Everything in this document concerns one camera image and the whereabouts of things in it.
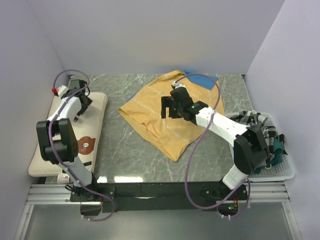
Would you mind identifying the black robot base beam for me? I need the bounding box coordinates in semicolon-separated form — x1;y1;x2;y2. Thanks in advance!
70;181;249;216

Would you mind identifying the white plastic basket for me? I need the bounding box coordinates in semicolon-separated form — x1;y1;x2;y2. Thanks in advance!
226;112;295;182

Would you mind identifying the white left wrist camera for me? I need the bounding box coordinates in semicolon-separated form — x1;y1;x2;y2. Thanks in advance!
51;85;69;97

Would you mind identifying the black white checkered cloth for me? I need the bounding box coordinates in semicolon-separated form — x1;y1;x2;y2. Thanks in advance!
228;110;285;164

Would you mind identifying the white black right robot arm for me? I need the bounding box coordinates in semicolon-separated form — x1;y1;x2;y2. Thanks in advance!
161;84;270;200

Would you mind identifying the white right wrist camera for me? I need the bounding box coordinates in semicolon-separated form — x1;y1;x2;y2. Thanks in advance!
171;81;186;90

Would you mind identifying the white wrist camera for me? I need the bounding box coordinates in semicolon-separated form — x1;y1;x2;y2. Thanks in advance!
171;81;186;90
51;85;69;97

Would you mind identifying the cream pillow with bear print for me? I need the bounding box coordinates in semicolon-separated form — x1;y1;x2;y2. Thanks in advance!
28;92;108;177

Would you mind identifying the aluminium frame rail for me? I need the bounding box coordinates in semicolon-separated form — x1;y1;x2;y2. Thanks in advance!
26;181;290;205

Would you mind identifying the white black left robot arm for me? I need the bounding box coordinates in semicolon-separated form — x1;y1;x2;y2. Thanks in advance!
36;79;100;201

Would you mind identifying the teal green cloth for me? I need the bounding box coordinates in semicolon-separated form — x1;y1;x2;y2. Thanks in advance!
252;139;287;175

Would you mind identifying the yellow and blue pillowcase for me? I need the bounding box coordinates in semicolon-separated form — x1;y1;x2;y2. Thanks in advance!
118;70;225;161

